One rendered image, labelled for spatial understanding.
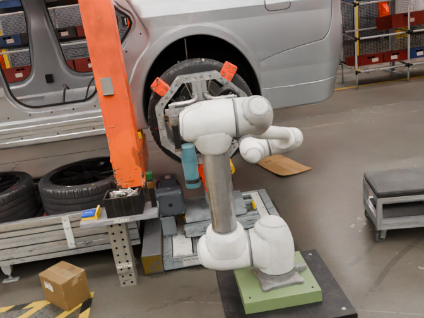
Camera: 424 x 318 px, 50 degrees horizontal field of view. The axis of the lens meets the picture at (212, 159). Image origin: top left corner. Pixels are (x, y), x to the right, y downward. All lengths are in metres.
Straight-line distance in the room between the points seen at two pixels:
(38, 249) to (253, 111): 1.94
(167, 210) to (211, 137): 1.45
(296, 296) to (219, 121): 0.81
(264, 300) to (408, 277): 1.02
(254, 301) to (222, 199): 0.45
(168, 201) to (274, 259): 1.18
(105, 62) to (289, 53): 1.26
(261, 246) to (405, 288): 0.98
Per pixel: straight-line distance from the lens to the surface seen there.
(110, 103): 2.57
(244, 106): 1.50
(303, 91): 3.21
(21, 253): 3.10
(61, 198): 3.03
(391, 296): 2.53
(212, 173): 1.63
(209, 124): 1.50
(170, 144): 2.71
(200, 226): 2.94
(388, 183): 2.93
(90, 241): 2.97
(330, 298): 1.99
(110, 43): 2.53
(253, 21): 3.08
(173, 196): 2.88
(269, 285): 1.94
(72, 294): 2.71
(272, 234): 1.84
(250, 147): 2.03
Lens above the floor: 1.48
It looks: 19 degrees down
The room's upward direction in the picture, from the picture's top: 8 degrees counter-clockwise
